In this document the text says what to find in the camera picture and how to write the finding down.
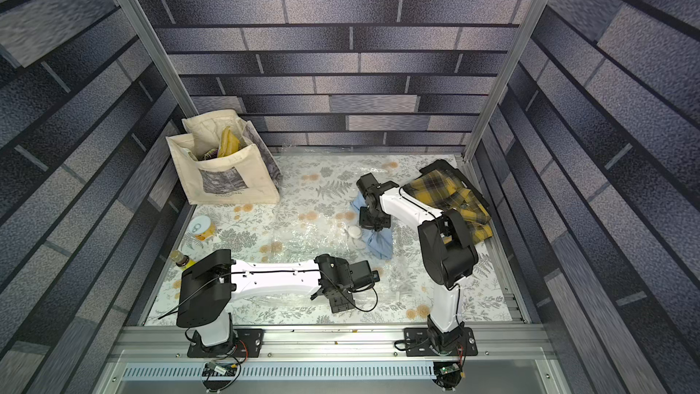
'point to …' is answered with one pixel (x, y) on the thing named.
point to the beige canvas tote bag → (221, 160)
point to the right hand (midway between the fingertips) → (369, 223)
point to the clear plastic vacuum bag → (299, 222)
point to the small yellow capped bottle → (181, 260)
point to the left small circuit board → (215, 368)
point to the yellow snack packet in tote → (229, 143)
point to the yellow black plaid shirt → (441, 191)
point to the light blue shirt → (379, 242)
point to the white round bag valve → (354, 231)
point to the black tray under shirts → (444, 164)
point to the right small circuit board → (449, 368)
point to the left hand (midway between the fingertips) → (345, 285)
